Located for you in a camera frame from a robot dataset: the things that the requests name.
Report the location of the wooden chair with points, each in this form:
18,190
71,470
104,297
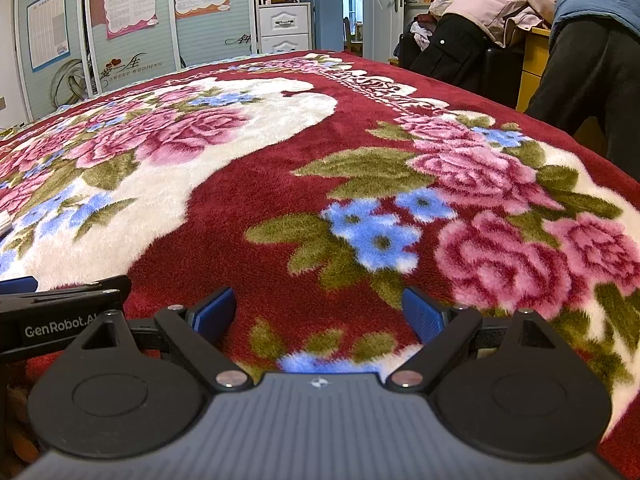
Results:
352,37

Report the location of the black pants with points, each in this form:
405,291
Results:
585,85

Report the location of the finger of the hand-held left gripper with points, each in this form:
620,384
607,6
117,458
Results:
75,296
17,286

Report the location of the black garment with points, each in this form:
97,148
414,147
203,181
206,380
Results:
455,55

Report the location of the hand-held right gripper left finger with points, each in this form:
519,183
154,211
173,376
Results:
215,312

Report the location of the blue-bordered poster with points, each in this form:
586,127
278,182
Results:
47,30

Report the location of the red floral blanket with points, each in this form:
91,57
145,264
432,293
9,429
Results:
280,210

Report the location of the wardrobe with sliding doors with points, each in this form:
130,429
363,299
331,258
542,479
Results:
210,35

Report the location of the white drawer cabinet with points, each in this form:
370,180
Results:
285,27

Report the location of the pink-bordered poster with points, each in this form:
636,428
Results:
130,0

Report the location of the white door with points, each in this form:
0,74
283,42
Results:
382,20

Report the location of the dark blue jacket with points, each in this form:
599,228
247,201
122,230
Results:
595,7

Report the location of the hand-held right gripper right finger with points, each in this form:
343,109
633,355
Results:
420,315

